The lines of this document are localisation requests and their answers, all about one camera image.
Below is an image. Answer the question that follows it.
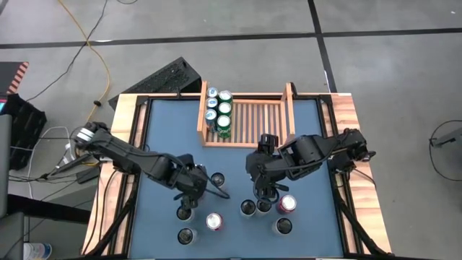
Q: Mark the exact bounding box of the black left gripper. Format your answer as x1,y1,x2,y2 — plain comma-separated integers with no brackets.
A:
169,155,209,212

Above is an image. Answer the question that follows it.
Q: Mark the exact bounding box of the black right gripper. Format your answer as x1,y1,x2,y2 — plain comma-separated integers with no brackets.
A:
247,151,289,202

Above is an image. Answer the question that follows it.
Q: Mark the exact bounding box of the wooden slatted shelf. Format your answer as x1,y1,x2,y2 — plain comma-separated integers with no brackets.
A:
196,80,297,150

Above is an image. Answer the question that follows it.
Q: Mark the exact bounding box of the Celsius Arctic Vibe can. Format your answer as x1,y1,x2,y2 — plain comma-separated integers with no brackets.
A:
239,199,257,219
175,205,197,223

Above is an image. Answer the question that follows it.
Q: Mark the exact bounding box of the white Celsius can yellow base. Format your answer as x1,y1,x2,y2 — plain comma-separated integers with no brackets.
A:
256,198,273,217
271,217,293,237
210,172,227,192

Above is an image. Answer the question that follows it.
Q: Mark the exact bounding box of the red Coca-Cola can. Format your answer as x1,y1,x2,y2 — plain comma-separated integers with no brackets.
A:
276,194,298,215
205,212,224,232

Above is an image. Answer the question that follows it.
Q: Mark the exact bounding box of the black power brick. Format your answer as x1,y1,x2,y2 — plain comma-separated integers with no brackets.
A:
77,168,100,183

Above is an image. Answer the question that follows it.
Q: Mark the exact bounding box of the white blue bottle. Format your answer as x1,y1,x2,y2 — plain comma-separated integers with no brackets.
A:
23,242,53,260

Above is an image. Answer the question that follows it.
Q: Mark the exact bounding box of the black plastic crate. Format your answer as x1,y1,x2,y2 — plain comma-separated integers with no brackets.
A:
0,92,48,170

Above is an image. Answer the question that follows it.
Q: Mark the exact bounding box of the grey desk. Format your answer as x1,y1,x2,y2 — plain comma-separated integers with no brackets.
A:
0,114,26,260

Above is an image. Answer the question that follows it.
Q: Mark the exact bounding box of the grey stand leg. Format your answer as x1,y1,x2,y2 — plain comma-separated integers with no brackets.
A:
431,126,462,149

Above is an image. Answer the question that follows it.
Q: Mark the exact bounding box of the hazard striped black panel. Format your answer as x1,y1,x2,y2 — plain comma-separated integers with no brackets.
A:
0,61,30,95

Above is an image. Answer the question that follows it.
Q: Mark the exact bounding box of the black floor cable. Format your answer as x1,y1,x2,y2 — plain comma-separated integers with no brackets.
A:
25,0,109,103

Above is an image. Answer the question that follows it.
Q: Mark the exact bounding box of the yellow floor cable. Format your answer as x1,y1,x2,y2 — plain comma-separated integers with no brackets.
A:
57,0,111,124

